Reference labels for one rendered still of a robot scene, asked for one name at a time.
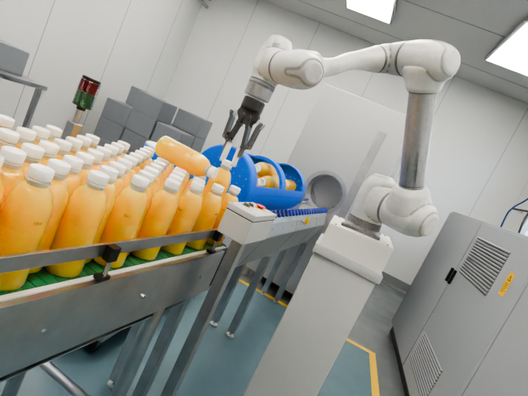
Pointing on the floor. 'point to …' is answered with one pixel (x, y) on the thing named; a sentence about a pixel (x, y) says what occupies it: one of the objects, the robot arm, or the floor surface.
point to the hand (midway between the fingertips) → (231, 154)
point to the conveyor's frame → (96, 316)
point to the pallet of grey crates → (148, 122)
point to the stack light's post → (71, 130)
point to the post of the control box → (203, 318)
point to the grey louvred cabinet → (466, 314)
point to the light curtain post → (362, 174)
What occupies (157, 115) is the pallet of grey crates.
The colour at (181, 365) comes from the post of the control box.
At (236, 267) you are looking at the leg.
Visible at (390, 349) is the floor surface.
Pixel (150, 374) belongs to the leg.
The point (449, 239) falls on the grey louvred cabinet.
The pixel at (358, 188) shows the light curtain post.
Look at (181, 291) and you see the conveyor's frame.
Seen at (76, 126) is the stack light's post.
